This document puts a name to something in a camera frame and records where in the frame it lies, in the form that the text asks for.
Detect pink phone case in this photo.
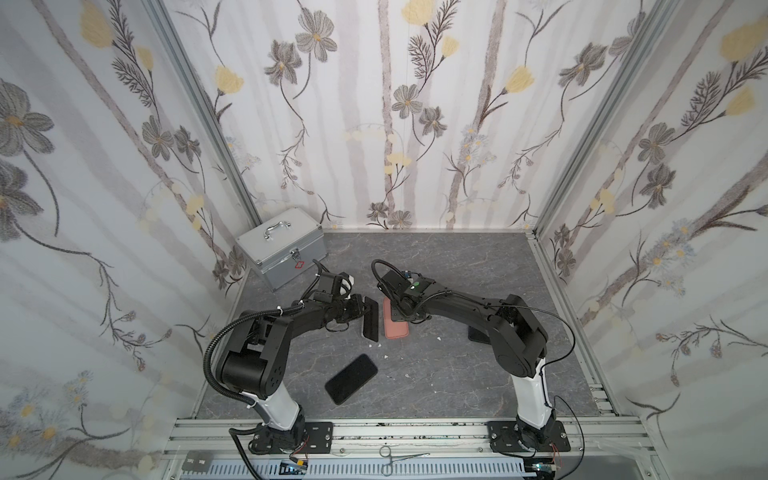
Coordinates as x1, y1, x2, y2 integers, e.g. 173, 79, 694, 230
382, 298, 410, 340

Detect silver aluminium case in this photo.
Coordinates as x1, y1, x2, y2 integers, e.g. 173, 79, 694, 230
236, 208, 327, 291

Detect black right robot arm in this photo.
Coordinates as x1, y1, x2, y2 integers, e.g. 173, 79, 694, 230
374, 271, 556, 431

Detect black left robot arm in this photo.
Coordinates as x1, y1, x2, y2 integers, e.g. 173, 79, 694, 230
203, 294, 379, 432

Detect black phone near right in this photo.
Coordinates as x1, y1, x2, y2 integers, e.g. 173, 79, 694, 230
467, 327, 490, 345

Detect metal forceps scissors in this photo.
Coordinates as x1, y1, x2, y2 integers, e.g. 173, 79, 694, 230
379, 445, 429, 477

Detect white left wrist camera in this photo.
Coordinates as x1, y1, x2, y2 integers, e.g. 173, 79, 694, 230
330, 272, 355, 299

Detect aluminium corner frame post right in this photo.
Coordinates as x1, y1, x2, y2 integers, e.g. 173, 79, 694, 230
532, 0, 682, 235

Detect white perforated cable tray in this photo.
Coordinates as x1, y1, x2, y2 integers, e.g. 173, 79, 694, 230
239, 458, 541, 480

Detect aluminium corner frame post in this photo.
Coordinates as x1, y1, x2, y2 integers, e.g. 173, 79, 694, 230
142, 0, 261, 228
532, 0, 682, 235

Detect phone with black screen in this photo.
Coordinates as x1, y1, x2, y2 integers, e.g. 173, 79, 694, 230
362, 297, 380, 343

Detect aluminium corner frame post left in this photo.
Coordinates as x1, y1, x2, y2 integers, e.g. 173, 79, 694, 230
142, 0, 261, 228

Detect black phone near left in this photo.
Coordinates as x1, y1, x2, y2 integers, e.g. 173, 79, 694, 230
324, 354, 378, 405

